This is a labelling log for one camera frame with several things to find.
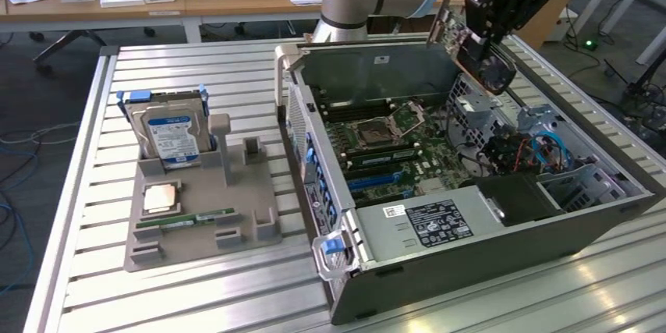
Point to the CPU socket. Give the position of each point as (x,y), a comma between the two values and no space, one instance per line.
(374,134)

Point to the open grey PC case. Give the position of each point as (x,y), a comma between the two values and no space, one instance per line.
(469,270)

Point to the metal disk bay cage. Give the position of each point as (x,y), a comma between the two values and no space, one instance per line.
(478,118)

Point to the blue slot retainer strip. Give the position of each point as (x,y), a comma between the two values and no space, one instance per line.
(325,192)

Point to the blue case latch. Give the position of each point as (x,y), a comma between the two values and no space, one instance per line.
(334,245)

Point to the green RAM stick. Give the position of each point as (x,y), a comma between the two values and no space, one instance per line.
(174,222)

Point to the grey parts rack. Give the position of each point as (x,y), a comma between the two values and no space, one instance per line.
(198,192)

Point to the black chair base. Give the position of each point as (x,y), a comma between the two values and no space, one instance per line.
(67,42)

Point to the graphics card with black fan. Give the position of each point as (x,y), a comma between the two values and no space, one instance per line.
(494,71)

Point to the grey power supply unit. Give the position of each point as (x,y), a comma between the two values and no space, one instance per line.
(432,224)

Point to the blue disk carrier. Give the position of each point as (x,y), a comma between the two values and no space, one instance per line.
(137,96)

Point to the silver CPU chip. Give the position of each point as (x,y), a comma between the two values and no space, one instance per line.
(159,199)

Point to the black fan shroud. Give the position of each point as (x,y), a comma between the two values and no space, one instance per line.
(516,200)

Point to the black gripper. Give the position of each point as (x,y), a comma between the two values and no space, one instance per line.
(508,1)

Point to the blue expansion slot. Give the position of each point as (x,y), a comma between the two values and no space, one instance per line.
(377,181)

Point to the white unit with red button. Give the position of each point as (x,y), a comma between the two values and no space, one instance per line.
(565,25)

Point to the green motherboard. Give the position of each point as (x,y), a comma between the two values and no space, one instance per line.
(385,193)

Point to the hard disk with blue label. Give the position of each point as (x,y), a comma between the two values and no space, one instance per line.
(169,140)

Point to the small metal disk bay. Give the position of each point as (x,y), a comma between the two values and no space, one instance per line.
(582,188)

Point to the metal socket cover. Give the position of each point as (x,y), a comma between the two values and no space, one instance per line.
(409,116)

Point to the device with green light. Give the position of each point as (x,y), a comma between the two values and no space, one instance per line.
(589,43)

